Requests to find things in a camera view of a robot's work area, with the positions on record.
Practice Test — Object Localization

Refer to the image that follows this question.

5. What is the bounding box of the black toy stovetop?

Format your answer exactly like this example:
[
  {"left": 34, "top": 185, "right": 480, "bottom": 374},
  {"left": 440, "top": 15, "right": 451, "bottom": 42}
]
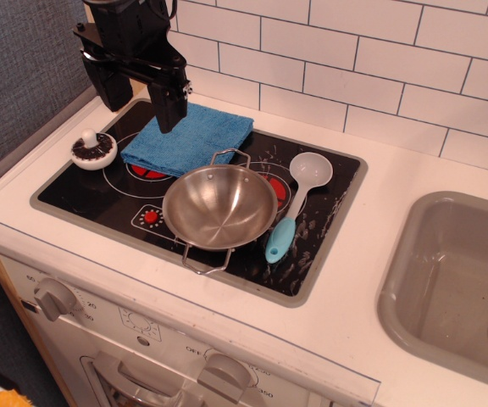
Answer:
[{"left": 31, "top": 100, "right": 367, "bottom": 306}]

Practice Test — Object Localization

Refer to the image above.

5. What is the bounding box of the red stove button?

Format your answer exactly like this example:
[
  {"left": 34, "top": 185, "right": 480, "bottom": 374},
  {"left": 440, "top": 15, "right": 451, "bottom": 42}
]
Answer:
[{"left": 143, "top": 210, "right": 159, "bottom": 225}]

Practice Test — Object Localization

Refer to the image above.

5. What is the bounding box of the blue folded cloth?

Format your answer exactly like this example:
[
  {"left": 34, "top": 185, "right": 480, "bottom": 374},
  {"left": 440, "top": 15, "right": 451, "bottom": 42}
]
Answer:
[{"left": 120, "top": 103, "right": 253, "bottom": 177}]

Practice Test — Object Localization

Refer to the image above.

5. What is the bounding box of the grey toy sink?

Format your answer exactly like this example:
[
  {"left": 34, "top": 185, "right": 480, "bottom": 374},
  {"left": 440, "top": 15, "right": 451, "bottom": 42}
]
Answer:
[{"left": 378, "top": 192, "right": 488, "bottom": 384}]

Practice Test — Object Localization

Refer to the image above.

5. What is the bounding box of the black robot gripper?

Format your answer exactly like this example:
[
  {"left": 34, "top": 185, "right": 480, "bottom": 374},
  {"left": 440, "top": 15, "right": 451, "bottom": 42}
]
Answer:
[{"left": 74, "top": 1, "right": 191, "bottom": 134}]

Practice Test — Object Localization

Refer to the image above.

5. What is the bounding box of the wooden side post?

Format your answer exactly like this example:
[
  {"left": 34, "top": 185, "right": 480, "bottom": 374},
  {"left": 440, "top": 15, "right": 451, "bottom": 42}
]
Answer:
[{"left": 130, "top": 80, "right": 150, "bottom": 100}]

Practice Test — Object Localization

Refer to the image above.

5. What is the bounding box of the grey oven door handle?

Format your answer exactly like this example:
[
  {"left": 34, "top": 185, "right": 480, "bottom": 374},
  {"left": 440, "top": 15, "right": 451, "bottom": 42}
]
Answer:
[{"left": 87, "top": 352, "right": 206, "bottom": 406}]

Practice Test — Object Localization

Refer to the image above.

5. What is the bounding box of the yellow object at corner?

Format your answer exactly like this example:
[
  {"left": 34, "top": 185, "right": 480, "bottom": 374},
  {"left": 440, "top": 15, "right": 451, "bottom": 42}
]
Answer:
[{"left": 0, "top": 389, "right": 33, "bottom": 407}]

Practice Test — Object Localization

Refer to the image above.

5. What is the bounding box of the grey oven knob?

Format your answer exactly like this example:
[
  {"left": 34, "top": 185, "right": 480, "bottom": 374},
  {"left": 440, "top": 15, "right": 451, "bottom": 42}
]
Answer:
[{"left": 197, "top": 354, "right": 252, "bottom": 404}]

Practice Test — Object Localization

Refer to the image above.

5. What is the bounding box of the grey timer knob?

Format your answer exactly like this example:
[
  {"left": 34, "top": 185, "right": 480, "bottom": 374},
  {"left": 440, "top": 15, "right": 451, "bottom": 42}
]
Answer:
[{"left": 34, "top": 278, "right": 77, "bottom": 321}]

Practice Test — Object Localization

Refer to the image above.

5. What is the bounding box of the stainless steel pot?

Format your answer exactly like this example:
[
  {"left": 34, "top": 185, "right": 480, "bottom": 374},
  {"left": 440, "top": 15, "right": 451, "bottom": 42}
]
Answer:
[{"left": 162, "top": 148, "right": 278, "bottom": 275}]

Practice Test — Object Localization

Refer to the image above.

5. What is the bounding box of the white ladle with blue handle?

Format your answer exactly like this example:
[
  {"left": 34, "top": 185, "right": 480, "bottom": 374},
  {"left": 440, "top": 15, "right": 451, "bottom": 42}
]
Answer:
[{"left": 265, "top": 152, "right": 333, "bottom": 264}]

